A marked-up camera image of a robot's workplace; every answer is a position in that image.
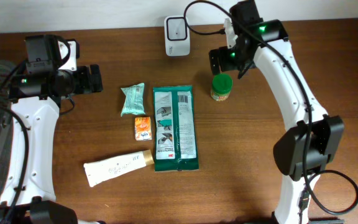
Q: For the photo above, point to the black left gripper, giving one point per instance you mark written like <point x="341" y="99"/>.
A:
<point x="88" y="86"/>

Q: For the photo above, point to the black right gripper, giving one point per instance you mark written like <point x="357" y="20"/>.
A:
<point x="214" y="61"/>

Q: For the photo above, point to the green lid glass jar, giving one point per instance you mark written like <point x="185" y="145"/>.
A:
<point x="221" y="87"/>

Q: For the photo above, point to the light green snack packet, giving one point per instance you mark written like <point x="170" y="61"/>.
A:
<point x="134" y="98"/>

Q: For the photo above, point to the orange small box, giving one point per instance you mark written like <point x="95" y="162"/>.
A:
<point x="143" y="129"/>

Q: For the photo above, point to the white tube with gold cap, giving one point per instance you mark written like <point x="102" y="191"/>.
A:
<point x="101" y="171"/>

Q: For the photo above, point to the green 3M sponge package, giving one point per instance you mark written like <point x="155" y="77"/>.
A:
<point x="175" y="144"/>

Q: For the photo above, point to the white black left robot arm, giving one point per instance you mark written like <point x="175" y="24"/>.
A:
<point x="37" y="87"/>

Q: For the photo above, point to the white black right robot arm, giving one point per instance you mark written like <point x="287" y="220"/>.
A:
<point x="311" y="136"/>

